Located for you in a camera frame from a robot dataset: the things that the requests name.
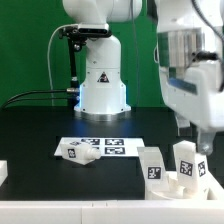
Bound black camera stand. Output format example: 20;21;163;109
59;23;112;108

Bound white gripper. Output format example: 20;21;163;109
159;61;224;156

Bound black cables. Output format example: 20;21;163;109
1;87;81;110

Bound white cable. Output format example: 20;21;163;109
46;25;73;108

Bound white marker sheet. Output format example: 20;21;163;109
54;137;144;157

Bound white L-shaped fence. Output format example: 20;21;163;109
0;160;224;224

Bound white round stool seat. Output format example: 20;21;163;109
145;171;209;200

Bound white left fence block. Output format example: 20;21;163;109
0;160;8;187

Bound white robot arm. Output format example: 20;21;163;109
63;0;224;155

